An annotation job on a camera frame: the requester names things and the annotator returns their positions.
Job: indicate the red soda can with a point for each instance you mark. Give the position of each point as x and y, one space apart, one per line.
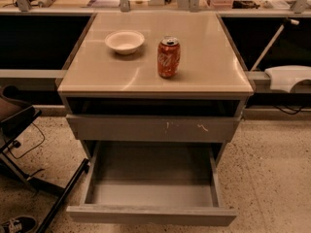
168 57

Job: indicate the dark clutter on shelf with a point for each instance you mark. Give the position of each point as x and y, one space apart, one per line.
244 4

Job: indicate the grey top drawer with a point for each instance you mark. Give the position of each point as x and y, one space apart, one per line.
194 129

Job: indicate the black sneaker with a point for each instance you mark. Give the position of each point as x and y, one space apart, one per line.
20 224

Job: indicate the grey open middle drawer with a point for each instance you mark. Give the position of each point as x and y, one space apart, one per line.
153 183

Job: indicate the white paper bowl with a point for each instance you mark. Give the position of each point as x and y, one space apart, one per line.
125 42

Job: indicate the grey drawer cabinet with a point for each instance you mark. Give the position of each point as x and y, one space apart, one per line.
210 81

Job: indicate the white-tipped leaning pole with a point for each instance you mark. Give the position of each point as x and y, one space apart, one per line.
286 21

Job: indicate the metal shelf rail frame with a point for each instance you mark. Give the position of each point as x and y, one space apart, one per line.
155 4

